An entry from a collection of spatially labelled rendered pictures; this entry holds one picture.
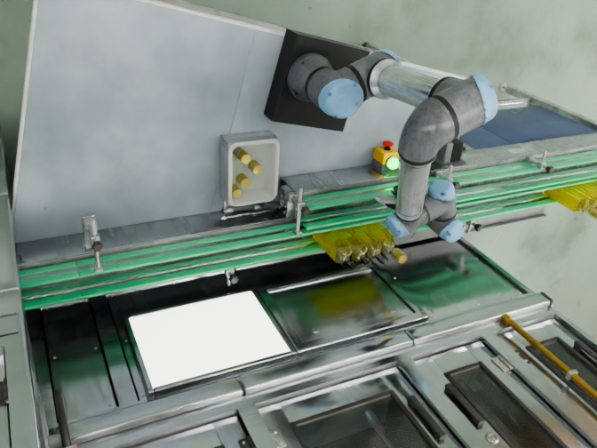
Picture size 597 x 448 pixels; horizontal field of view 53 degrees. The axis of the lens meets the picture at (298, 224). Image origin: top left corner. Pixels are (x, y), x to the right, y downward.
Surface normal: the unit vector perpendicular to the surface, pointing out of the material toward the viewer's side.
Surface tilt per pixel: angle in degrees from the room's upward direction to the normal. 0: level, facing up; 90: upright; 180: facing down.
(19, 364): 90
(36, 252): 90
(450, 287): 91
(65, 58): 0
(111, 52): 0
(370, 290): 90
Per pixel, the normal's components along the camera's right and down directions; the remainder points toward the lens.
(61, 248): 0.07, -0.87
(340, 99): 0.33, 0.55
